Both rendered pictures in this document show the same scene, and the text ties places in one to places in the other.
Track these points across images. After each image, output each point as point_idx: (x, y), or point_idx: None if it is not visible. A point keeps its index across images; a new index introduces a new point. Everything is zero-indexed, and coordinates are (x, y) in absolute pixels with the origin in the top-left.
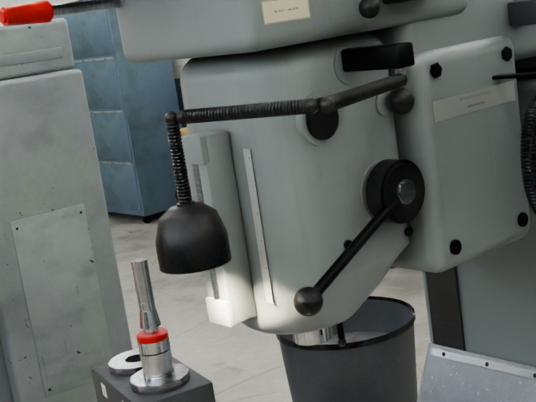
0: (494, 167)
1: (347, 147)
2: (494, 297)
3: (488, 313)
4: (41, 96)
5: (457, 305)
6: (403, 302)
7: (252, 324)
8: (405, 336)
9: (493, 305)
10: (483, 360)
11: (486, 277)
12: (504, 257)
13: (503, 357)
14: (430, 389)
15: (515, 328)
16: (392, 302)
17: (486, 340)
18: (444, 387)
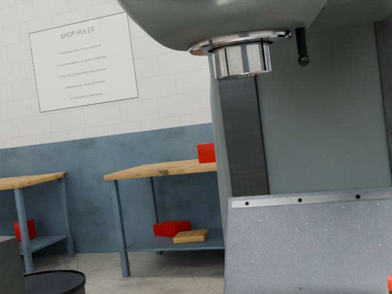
0: None
1: None
2: (304, 129)
3: (297, 148)
4: None
5: (262, 148)
6: (73, 270)
7: (200, 1)
8: (81, 292)
9: (303, 139)
10: (295, 198)
11: (296, 111)
12: (317, 84)
13: (315, 191)
14: (238, 241)
15: (329, 156)
16: (63, 273)
17: (294, 178)
18: (255, 234)
